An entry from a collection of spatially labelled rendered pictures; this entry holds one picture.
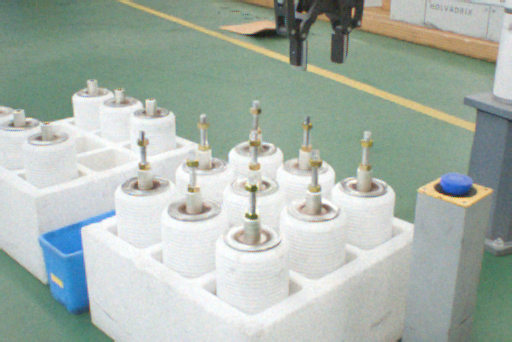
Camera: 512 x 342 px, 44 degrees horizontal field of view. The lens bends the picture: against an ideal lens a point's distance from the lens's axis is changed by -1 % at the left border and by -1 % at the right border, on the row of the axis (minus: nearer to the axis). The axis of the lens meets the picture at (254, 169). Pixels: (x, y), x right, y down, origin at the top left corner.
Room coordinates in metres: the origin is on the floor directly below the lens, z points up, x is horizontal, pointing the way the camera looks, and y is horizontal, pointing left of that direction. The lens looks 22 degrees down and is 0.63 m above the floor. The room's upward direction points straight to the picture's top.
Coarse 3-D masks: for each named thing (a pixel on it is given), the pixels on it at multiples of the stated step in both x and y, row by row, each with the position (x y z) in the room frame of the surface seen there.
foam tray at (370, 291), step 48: (96, 240) 0.87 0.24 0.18; (96, 288) 0.88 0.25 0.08; (144, 288) 0.78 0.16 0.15; (192, 288) 0.72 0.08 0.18; (336, 288) 0.73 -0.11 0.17; (384, 288) 0.81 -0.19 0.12; (144, 336) 0.79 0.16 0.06; (192, 336) 0.70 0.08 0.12; (240, 336) 0.63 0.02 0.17; (288, 336) 0.67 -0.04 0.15; (336, 336) 0.74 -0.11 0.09; (384, 336) 0.82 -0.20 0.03
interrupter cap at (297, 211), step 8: (296, 200) 0.84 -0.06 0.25; (304, 200) 0.84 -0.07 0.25; (328, 200) 0.84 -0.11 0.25; (288, 208) 0.81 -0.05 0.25; (296, 208) 0.81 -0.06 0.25; (304, 208) 0.82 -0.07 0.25; (328, 208) 0.82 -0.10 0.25; (336, 208) 0.81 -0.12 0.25; (296, 216) 0.79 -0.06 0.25; (304, 216) 0.79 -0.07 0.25; (312, 216) 0.79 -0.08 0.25; (320, 216) 0.79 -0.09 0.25; (328, 216) 0.79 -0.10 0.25; (336, 216) 0.79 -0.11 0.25
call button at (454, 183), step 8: (448, 176) 0.75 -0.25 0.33; (456, 176) 0.75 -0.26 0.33; (464, 176) 0.75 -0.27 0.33; (440, 184) 0.74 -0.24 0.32; (448, 184) 0.73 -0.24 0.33; (456, 184) 0.72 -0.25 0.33; (464, 184) 0.72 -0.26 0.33; (472, 184) 0.73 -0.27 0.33; (456, 192) 0.73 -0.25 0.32; (464, 192) 0.73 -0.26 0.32
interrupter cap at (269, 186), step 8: (264, 176) 0.93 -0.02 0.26; (232, 184) 0.90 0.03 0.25; (240, 184) 0.90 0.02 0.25; (264, 184) 0.91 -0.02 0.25; (272, 184) 0.90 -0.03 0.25; (240, 192) 0.87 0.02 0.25; (248, 192) 0.87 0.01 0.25; (256, 192) 0.87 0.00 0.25; (264, 192) 0.87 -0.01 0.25; (272, 192) 0.87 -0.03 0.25
